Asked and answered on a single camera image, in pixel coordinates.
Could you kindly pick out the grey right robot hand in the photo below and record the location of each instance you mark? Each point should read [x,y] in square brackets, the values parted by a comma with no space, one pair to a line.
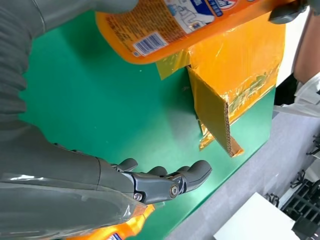
[62,188]

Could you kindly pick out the orange bottle with clear cap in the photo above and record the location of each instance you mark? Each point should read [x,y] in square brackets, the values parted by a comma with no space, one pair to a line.
[124,228]

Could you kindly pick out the person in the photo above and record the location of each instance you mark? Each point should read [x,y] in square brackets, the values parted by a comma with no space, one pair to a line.
[307,96]

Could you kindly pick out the green table mat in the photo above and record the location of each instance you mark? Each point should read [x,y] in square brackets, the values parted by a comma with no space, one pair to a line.
[112,109]

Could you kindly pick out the white flat floor board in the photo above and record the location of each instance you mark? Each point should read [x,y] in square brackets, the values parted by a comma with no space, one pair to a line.
[252,222]

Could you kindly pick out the black lattice frame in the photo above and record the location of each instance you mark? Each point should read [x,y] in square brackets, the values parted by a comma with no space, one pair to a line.
[305,205]

